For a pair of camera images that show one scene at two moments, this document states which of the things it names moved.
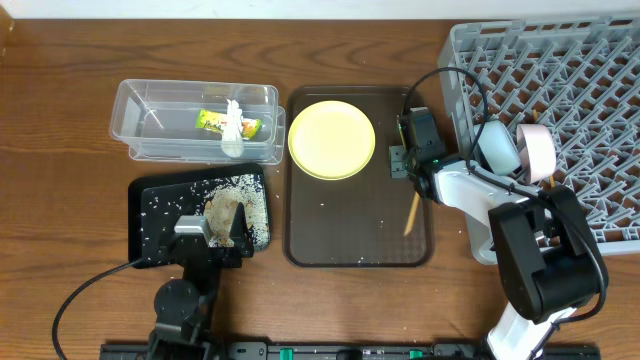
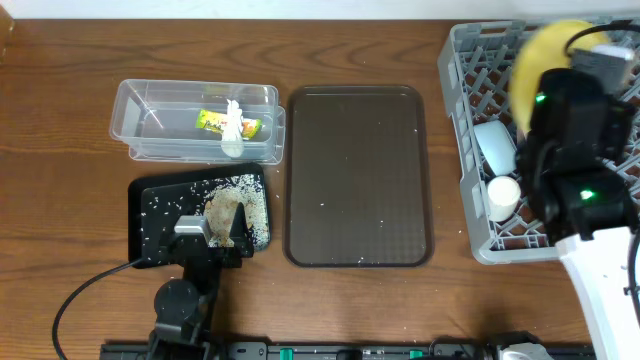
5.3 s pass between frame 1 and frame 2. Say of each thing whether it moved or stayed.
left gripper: stayed
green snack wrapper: stayed
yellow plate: moved
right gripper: moved
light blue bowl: stayed
